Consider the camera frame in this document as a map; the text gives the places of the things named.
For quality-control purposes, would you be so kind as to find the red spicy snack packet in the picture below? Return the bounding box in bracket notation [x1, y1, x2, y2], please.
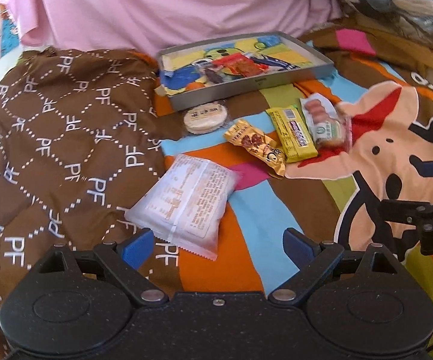
[212, 53, 269, 78]

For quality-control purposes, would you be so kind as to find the white bread snack package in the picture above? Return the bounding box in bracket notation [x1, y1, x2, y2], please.
[125, 154, 240, 261]

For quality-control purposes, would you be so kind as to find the gold foil snack pouch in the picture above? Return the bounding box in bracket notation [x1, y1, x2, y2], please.
[223, 119, 286, 177]

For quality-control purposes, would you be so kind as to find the pink cloth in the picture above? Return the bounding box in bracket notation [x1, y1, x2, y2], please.
[0, 0, 341, 55]

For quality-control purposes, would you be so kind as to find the small orange round snack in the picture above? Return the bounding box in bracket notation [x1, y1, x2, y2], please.
[185, 81, 206, 91]

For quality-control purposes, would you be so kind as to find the round rice cracker pack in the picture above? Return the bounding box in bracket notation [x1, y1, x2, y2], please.
[183, 102, 228, 135]

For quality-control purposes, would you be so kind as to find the white sausage snack packet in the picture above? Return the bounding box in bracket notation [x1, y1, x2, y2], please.
[300, 93, 338, 128]

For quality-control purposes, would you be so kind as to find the yellow cracker bar package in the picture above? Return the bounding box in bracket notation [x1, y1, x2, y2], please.
[266, 105, 318, 164]

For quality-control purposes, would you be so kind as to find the brown PF patterned blanket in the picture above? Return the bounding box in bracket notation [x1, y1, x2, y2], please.
[0, 48, 164, 359]

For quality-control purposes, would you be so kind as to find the blue striped snack stick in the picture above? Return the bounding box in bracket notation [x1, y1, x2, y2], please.
[250, 54, 299, 71]

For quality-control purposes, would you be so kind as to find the grey metal tray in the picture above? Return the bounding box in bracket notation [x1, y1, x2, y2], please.
[157, 32, 334, 111]

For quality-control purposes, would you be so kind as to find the clear green-label cookie pack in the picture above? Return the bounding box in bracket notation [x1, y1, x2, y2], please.
[312, 116, 352, 151]

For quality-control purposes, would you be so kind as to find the dark brown snack piece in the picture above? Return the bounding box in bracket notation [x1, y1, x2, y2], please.
[203, 67, 225, 85]

